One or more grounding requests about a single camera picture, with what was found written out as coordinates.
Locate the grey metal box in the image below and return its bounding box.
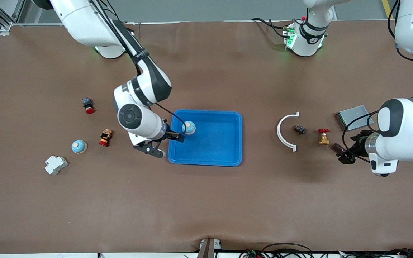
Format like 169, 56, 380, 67
335, 105, 374, 132

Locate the blue plastic tray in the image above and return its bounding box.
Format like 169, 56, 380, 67
167, 109, 243, 167

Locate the brown table mat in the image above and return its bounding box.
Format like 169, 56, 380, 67
0, 20, 413, 255

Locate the white curved pipe clamp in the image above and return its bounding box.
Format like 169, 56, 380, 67
277, 111, 300, 152

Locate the red pushbutton black base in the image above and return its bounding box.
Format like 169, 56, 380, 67
82, 97, 95, 114

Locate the white circuit breaker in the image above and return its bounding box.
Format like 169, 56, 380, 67
44, 155, 68, 176

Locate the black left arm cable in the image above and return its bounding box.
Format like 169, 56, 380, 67
342, 0, 413, 163

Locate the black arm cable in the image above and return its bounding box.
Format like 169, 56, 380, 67
342, 0, 413, 163
90, 0, 187, 135

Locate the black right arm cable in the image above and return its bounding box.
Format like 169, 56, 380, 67
90, 0, 187, 135

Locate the brass valve red handle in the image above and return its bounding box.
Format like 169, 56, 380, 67
318, 129, 331, 146

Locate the red yellow button switch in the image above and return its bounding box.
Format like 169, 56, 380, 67
99, 129, 113, 147

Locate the black looped cable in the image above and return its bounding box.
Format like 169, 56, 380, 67
262, 243, 313, 258

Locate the black cable bundle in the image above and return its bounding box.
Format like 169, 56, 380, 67
341, 248, 413, 258

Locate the grey metal table bracket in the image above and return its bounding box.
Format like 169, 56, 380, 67
198, 238, 223, 258

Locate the coloured wire bunch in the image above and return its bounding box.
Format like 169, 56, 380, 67
240, 249, 264, 258

